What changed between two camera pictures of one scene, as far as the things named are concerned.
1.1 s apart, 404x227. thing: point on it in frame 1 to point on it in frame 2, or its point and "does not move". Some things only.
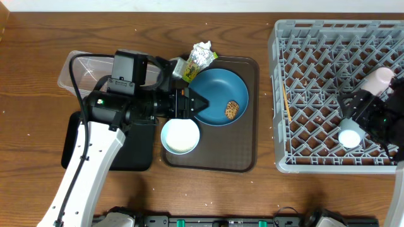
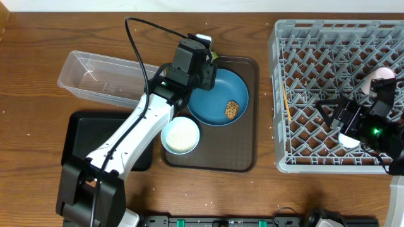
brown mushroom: x=231 y=109 does not move
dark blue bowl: x=218 y=86 does not move
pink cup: x=379 y=80 does not move
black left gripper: x=182 y=104 to x=209 y=75
